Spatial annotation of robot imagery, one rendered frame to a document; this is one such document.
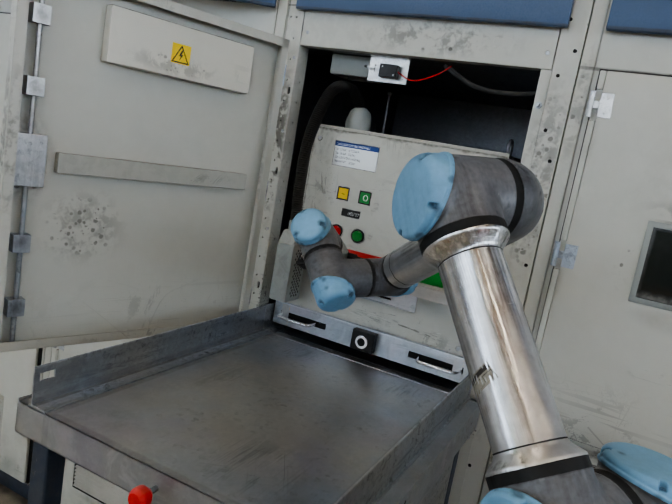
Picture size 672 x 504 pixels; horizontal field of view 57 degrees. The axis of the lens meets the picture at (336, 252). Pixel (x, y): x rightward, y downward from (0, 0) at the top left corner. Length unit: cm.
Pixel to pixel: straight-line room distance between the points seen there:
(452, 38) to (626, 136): 42
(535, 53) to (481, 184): 62
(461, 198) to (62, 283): 91
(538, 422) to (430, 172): 32
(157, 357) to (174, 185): 40
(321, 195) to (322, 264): 45
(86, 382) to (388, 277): 58
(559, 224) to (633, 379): 33
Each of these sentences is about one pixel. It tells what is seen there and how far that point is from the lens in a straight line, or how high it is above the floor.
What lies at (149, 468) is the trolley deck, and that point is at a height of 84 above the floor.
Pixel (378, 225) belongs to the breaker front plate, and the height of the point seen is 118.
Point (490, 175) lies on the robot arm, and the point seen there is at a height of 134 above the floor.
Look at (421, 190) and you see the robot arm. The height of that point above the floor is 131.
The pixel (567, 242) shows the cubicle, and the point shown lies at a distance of 132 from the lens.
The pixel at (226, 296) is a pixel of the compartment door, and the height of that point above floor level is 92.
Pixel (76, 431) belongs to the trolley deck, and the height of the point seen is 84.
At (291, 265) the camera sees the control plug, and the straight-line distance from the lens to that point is 149.
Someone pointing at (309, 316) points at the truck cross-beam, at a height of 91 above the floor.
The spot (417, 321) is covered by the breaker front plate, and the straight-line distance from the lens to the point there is 148.
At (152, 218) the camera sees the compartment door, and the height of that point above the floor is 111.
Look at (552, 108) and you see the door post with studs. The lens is 136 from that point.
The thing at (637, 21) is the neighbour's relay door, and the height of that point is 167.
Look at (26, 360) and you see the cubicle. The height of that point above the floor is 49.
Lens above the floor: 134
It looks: 9 degrees down
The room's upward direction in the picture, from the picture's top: 10 degrees clockwise
